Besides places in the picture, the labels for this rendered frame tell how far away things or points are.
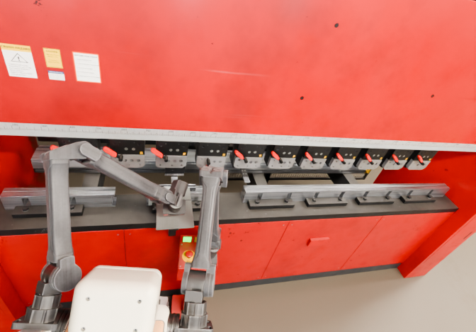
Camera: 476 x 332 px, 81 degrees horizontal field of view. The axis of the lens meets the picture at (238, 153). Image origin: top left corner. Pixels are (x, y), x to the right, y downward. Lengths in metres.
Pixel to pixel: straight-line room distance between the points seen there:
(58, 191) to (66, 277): 0.25
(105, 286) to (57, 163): 0.39
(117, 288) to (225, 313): 1.57
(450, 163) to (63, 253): 2.62
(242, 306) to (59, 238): 1.65
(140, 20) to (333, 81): 0.85
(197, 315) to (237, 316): 1.39
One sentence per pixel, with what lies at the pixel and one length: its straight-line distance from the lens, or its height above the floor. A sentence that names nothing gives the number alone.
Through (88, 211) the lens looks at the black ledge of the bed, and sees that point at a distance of 1.68.
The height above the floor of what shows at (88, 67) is 1.66.
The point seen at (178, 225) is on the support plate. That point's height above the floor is 1.00.
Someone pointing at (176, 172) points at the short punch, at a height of 1.11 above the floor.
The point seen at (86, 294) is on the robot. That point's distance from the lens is 0.87.
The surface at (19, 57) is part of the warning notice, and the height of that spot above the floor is 1.67.
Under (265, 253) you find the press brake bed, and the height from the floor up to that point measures 0.48.
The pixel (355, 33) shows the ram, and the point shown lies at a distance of 1.36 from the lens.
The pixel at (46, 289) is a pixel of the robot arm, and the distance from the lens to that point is 1.04.
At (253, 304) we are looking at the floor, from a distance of 2.42.
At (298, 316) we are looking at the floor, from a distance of 2.51.
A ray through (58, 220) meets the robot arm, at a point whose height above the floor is 1.38.
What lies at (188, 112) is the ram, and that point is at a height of 1.50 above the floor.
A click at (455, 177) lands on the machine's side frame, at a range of 2.77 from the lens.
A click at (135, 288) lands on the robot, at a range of 0.84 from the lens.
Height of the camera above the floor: 2.14
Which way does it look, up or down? 37 degrees down
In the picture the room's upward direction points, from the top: 15 degrees clockwise
